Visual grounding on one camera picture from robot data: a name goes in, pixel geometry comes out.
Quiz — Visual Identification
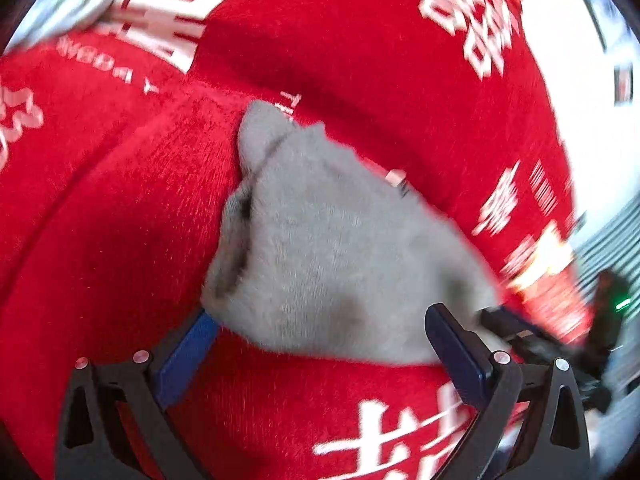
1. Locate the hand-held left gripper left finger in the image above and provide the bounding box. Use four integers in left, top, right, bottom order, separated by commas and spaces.
55, 305, 221, 480

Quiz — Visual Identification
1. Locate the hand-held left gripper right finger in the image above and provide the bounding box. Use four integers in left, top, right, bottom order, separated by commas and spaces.
424, 302, 593, 480

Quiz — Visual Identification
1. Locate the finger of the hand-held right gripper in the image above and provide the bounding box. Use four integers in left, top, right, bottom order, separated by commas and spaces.
477, 306, 568, 361

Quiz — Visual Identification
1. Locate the grey small garment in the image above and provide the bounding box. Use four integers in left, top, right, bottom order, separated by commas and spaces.
200, 100, 511, 367

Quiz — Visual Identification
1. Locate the grey ribbed panel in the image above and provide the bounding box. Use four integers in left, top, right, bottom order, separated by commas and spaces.
570, 200, 640, 301

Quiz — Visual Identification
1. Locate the red printed sofa cover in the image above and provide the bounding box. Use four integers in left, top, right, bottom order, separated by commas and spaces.
0, 0, 601, 480

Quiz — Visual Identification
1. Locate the pale blue cloth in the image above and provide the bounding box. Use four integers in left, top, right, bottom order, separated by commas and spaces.
5, 0, 131, 53

